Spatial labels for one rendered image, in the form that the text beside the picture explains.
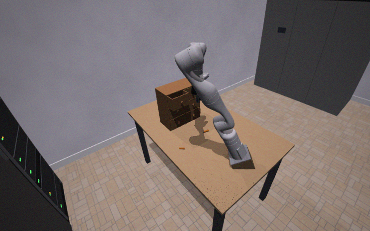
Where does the brown wooden chest of drawers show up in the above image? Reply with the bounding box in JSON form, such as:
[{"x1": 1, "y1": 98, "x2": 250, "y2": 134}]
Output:
[{"x1": 155, "y1": 78, "x2": 192, "y2": 131}]

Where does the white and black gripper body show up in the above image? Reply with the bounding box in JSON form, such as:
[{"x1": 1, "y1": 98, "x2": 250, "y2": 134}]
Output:
[{"x1": 191, "y1": 69, "x2": 209, "y2": 95}]

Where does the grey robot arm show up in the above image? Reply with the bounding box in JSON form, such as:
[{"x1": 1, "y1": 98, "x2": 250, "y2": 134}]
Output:
[{"x1": 175, "y1": 42, "x2": 247, "y2": 160}]

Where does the brown wooden drawer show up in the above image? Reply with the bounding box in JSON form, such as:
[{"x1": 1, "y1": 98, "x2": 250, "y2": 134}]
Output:
[
  {"x1": 170, "y1": 114, "x2": 186, "y2": 130},
  {"x1": 184, "y1": 87, "x2": 196, "y2": 99},
  {"x1": 167, "y1": 90, "x2": 189, "y2": 111},
  {"x1": 185, "y1": 98, "x2": 199, "y2": 112},
  {"x1": 168, "y1": 107, "x2": 185, "y2": 119},
  {"x1": 186, "y1": 107, "x2": 199, "y2": 123}
]

